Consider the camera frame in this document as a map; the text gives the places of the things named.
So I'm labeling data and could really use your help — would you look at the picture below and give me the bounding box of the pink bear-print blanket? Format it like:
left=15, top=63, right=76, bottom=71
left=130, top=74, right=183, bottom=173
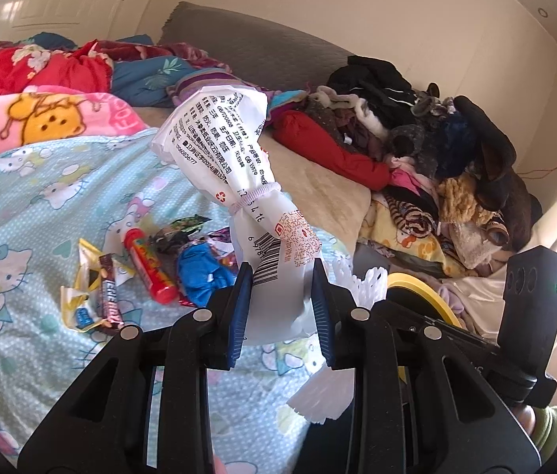
left=0, top=85, right=153, bottom=169

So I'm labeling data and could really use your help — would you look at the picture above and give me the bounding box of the grey fuzzy garment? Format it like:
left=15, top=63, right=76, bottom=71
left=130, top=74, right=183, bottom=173
left=387, top=123, right=437, bottom=169

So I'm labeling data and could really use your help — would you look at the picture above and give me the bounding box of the light blue cat-print blanket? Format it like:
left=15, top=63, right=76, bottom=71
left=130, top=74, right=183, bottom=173
left=0, top=126, right=353, bottom=470

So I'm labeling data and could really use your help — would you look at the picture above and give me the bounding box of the yellow-rimmed black bin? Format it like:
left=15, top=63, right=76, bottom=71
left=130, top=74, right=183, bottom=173
left=386, top=273, right=464, bottom=329

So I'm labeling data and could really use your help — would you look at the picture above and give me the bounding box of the red garment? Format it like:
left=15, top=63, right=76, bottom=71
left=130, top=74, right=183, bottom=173
left=272, top=109, right=392, bottom=191

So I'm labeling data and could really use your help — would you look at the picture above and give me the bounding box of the black jacket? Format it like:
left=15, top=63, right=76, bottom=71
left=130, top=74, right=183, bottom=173
left=326, top=54, right=420, bottom=119

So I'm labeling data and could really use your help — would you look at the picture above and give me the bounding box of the yellow white snack wrapper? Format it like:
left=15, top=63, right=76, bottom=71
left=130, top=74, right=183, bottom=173
left=60, top=238, right=136, bottom=331

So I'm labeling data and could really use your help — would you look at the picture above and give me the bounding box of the blue leaf-print quilt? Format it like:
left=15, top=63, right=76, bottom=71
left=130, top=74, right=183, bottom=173
left=111, top=34, right=200, bottom=109

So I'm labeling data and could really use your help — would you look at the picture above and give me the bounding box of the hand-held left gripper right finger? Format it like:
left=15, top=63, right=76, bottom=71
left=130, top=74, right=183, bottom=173
left=309, top=258, right=542, bottom=474

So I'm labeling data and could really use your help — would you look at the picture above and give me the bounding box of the brown striped cloth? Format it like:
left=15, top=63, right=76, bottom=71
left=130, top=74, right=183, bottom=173
left=387, top=197, right=439, bottom=238

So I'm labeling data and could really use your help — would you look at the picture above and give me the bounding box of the blue crumpled wrapper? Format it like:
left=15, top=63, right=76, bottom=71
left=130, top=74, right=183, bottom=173
left=176, top=242, right=237, bottom=307

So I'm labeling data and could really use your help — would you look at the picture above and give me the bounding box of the white pleated paper liner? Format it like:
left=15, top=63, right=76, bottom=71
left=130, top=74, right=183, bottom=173
left=285, top=259, right=388, bottom=425

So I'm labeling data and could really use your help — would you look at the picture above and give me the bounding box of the navy fuzzy garment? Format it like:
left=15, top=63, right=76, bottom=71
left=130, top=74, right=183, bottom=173
left=436, top=111, right=476, bottom=164

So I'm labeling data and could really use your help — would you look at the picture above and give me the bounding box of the cream sherpa cloth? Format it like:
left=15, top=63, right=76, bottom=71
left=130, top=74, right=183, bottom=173
left=448, top=222, right=496, bottom=267

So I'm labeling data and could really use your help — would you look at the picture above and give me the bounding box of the brown candy bar wrapper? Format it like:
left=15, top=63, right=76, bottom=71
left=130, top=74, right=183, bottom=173
left=97, top=253, right=125, bottom=333

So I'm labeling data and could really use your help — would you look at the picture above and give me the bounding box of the white garment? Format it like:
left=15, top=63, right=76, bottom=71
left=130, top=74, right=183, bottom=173
left=149, top=85, right=326, bottom=346

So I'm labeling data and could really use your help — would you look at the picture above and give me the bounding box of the dark green candy wrapper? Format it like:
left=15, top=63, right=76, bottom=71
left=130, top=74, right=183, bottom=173
left=147, top=214, right=212, bottom=258

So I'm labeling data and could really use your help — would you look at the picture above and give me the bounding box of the grey felt mat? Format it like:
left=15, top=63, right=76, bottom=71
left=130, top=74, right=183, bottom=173
left=156, top=1, right=358, bottom=94

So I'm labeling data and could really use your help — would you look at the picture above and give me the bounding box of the tan fuzzy garment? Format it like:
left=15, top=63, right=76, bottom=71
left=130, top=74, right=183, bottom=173
left=439, top=175, right=496, bottom=225

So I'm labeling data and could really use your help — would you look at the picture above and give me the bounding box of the purple striped blanket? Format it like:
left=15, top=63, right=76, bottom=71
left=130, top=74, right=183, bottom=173
left=166, top=66, right=309, bottom=126

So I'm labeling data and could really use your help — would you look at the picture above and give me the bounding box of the yellow cartoon-print blanket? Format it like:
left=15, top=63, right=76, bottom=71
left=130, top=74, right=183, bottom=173
left=360, top=192, right=461, bottom=267

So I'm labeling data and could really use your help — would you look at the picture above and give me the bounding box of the pink garment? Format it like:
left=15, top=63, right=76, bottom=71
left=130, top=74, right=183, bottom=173
left=389, top=158, right=437, bottom=193

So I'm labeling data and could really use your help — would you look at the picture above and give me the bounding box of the dark maroon garment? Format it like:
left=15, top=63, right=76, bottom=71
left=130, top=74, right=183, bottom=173
left=303, top=96, right=358, bottom=144

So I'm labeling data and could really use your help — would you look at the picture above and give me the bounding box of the dark red floral quilt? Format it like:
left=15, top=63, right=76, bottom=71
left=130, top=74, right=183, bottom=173
left=101, top=39, right=232, bottom=72

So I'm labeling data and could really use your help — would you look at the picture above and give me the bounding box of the purple candy wrapper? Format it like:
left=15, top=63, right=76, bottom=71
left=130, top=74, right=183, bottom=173
left=187, top=227, right=240, bottom=270

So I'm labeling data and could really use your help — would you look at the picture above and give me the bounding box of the red candy tube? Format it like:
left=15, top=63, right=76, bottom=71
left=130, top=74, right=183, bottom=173
left=123, top=227, right=179, bottom=305

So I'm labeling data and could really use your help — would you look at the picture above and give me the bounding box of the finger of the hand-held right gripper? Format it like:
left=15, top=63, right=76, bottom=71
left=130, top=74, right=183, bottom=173
left=409, top=313, right=503, bottom=356

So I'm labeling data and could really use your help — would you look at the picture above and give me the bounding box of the beige fleece blanket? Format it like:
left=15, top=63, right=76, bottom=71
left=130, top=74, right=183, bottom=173
left=133, top=106, right=373, bottom=258

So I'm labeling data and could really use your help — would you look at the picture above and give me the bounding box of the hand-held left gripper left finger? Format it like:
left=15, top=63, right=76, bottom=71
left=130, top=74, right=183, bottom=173
left=17, top=261, right=254, bottom=474

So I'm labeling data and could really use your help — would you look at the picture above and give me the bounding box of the person's right forearm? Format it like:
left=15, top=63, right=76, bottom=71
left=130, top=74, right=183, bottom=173
left=512, top=402, right=557, bottom=462

